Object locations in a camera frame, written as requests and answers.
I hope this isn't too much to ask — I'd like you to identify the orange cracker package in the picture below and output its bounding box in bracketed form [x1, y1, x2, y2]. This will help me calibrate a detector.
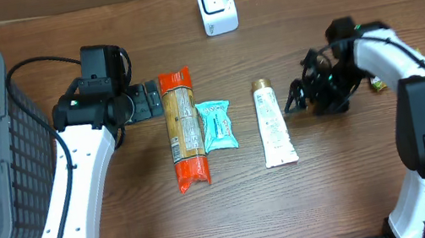
[158, 67, 211, 194]

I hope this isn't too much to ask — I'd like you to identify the green yellow drink pouch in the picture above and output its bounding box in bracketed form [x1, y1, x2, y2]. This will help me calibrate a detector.
[364, 47, 425, 94]

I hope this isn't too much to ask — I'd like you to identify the white cream tube gold cap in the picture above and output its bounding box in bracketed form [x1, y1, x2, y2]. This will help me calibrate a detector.
[252, 78, 299, 168]

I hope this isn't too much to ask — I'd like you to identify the teal tissue pack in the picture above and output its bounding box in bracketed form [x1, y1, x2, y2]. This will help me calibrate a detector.
[195, 100, 239, 152]

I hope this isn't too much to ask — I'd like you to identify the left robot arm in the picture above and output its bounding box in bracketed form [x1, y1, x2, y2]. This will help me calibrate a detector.
[41, 45, 138, 238]

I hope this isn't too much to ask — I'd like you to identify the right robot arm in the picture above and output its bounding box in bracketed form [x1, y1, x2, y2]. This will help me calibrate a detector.
[285, 16, 425, 238]

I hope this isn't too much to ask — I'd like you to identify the white barcode scanner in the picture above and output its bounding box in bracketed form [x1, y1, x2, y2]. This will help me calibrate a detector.
[197, 0, 239, 36]

